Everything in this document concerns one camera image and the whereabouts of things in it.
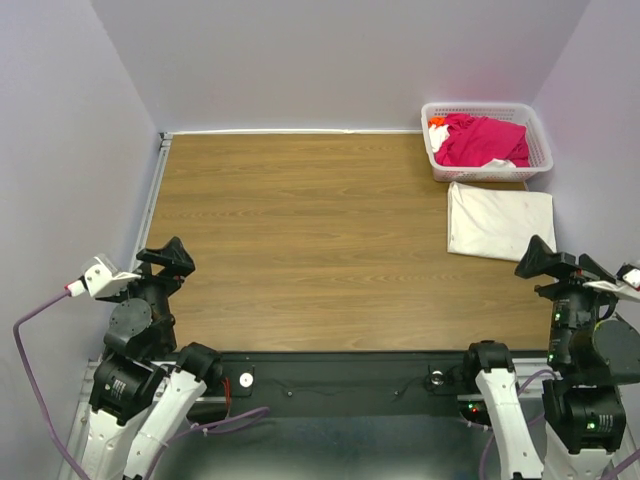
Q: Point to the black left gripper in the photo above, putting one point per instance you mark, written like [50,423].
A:
[179,264]

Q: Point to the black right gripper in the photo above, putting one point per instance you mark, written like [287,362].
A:
[538,256]

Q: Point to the white t shirt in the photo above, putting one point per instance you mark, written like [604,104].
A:
[497,224]

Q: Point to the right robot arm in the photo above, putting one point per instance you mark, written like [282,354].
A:
[592,351]

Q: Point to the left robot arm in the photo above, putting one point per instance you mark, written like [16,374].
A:
[144,385]

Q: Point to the magenta t shirt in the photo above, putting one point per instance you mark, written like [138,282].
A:
[481,141]

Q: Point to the white plastic laundry basket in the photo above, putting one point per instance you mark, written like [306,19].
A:
[540,156]

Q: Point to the white garment in basket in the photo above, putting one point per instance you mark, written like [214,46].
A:
[438,135]

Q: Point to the orange garment in basket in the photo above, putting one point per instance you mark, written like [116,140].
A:
[436,121]

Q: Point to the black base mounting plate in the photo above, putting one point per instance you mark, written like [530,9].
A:
[347,384]

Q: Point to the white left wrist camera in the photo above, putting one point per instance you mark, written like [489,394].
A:
[101,279]

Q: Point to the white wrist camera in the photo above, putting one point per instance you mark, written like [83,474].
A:
[101,279]
[625,286]

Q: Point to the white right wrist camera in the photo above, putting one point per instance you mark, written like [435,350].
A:
[625,286]

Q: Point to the aluminium left table rail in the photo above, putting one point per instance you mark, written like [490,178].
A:
[166,139]

